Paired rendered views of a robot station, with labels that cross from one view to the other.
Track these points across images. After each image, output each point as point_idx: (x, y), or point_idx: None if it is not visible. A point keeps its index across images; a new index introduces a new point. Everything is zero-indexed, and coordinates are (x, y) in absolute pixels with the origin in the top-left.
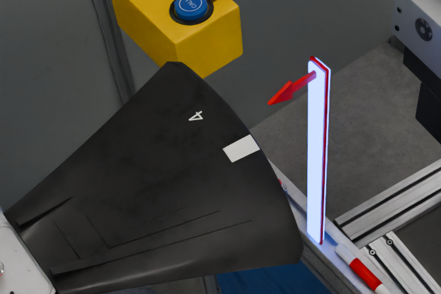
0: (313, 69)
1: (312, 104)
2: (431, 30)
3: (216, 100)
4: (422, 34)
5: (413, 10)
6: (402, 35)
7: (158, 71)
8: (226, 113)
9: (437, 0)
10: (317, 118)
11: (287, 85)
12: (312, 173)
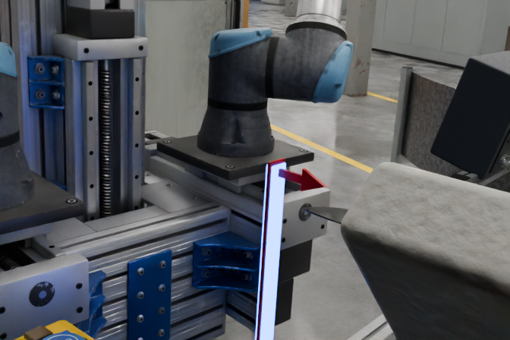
0: (278, 169)
1: (274, 217)
2: (51, 284)
3: (332, 207)
4: (42, 300)
5: (22, 288)
6: (13, 335)
7: (323, 216)
8: (341, 208)
9: (23, 268)
10: (278, 229)
11: (307, 171)
12: (268, 319)
